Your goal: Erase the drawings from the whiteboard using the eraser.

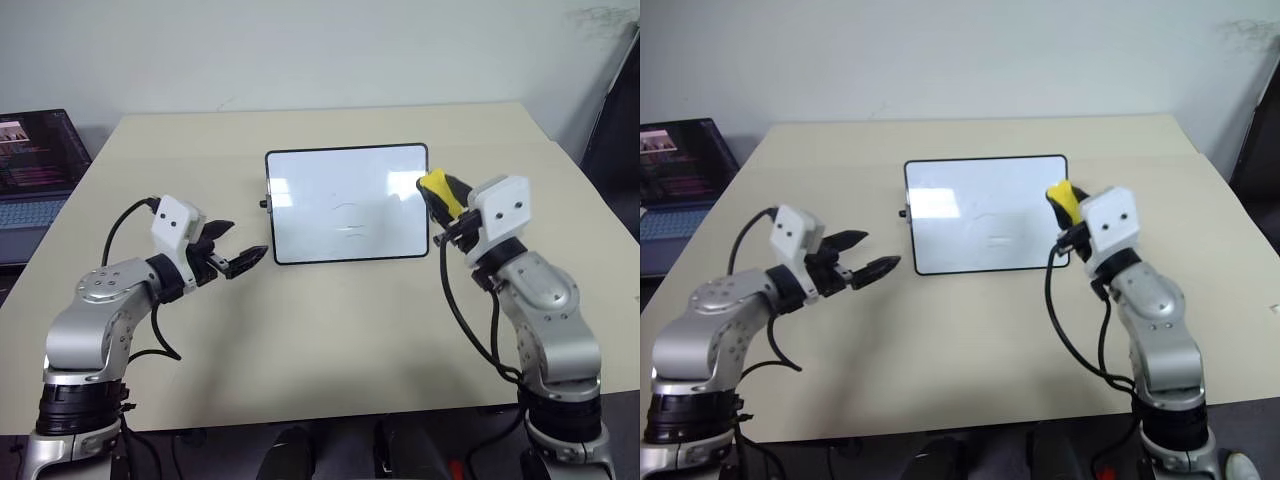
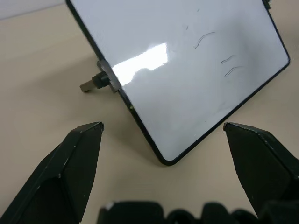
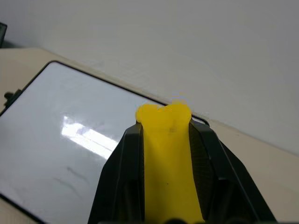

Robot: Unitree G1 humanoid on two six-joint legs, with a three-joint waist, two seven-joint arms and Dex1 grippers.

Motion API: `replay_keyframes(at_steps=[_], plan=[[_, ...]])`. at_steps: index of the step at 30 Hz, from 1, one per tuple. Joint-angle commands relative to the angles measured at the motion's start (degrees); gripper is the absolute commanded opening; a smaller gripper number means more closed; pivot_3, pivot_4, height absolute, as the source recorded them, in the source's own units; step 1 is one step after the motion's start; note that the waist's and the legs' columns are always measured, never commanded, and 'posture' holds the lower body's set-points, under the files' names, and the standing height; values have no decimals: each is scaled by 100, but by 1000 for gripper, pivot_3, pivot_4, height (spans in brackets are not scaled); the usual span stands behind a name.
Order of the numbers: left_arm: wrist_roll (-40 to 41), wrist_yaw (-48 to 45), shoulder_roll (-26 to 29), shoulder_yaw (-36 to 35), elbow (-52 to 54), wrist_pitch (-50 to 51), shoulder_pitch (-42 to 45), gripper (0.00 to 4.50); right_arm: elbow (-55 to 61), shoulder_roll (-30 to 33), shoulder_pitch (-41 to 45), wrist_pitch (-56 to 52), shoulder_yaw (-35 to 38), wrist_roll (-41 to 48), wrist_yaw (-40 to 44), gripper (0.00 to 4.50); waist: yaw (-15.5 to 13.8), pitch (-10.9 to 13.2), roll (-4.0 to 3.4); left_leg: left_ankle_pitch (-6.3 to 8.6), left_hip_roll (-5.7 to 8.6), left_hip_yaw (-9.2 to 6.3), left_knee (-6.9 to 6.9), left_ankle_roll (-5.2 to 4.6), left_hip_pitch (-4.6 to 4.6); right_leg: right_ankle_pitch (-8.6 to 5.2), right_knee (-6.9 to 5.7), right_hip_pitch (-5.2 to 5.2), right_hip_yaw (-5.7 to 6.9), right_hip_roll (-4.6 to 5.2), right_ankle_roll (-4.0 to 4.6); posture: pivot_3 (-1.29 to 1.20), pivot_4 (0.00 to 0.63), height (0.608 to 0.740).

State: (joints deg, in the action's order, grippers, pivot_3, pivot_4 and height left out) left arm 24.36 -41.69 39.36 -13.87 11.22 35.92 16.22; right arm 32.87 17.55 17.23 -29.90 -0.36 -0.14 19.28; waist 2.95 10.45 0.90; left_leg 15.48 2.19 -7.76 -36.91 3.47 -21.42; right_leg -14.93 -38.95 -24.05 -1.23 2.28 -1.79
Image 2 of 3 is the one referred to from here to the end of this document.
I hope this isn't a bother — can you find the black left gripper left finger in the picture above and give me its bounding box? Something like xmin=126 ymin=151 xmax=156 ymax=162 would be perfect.
xmin=0 ymin=121 xmax=105 ymax=224

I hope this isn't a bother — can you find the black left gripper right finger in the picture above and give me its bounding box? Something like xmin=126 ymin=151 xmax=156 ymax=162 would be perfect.
xmin=223 ymin=122 xmax=299 ymax=220

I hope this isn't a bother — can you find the grey whiteboard clamp with knob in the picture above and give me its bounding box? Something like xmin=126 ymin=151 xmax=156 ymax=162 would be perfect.
xmin=79 ymin=59 xmax=121 ymax=95

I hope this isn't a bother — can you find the black-framed whiteboard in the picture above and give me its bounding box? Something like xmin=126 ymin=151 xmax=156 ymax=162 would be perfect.
xmin=65 ymin=0 xmax=291 ymax=167

